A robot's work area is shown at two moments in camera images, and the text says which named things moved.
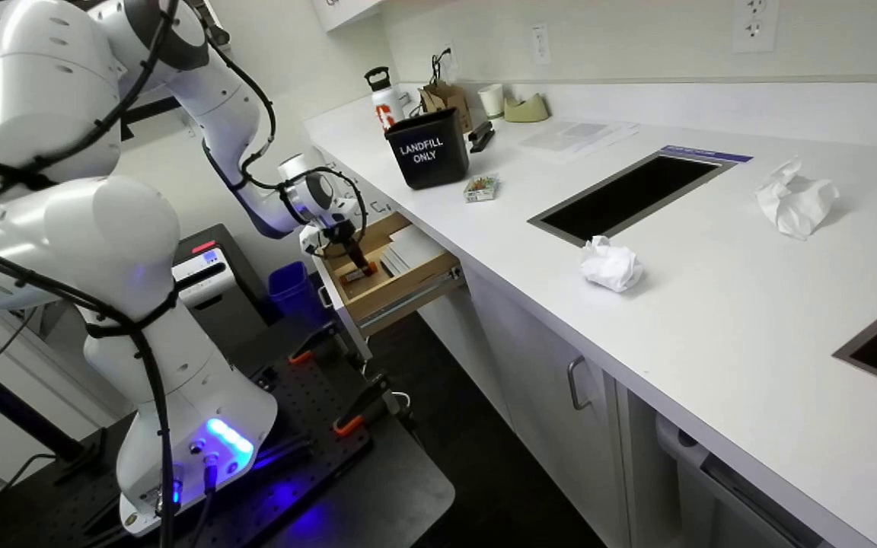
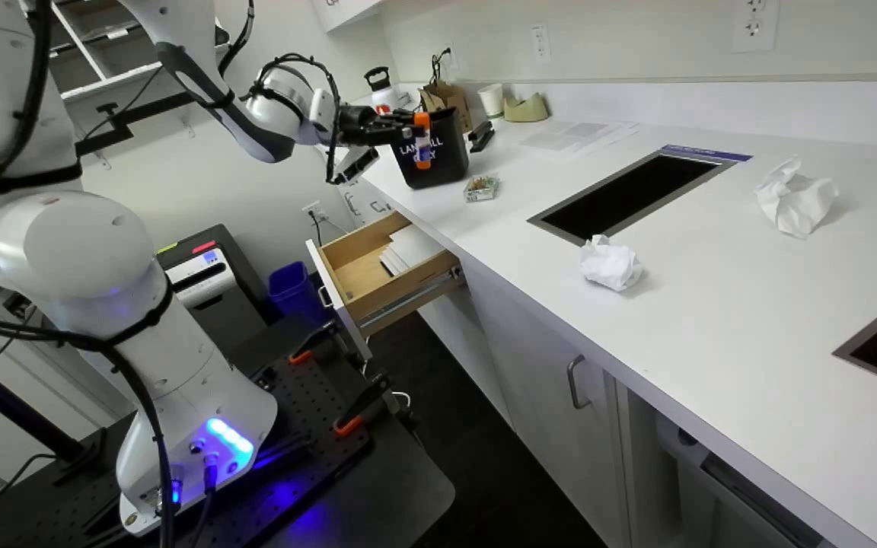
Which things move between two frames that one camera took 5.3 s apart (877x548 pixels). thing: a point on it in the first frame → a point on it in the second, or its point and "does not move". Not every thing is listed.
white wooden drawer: (414, 270) does not move
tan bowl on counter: (528, 112) does not move
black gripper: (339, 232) → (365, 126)
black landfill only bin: (431, 149) does not move
